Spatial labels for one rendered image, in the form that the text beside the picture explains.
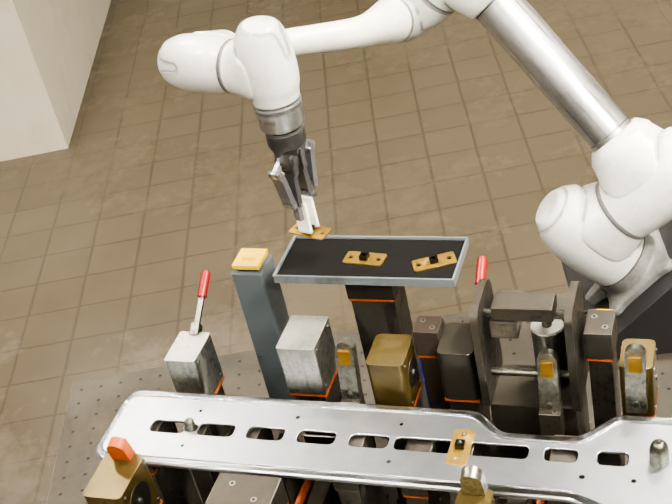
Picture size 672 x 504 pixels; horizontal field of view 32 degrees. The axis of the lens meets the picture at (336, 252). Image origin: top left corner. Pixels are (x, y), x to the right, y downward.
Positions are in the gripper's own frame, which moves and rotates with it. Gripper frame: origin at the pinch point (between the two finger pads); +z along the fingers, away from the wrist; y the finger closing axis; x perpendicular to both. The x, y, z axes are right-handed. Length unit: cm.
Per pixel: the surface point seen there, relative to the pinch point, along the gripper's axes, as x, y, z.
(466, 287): -49, -127, 126
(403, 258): 18.1, -4.2, 9.7
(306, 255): -1.7, 1.0, 9.7
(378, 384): 22.8, 17.7, 22.6
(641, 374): 68, 2, 20
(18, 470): -143, 3, 126
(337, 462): 24.0, 35.4, 25.7
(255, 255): -12.3, 4.3, 9.7
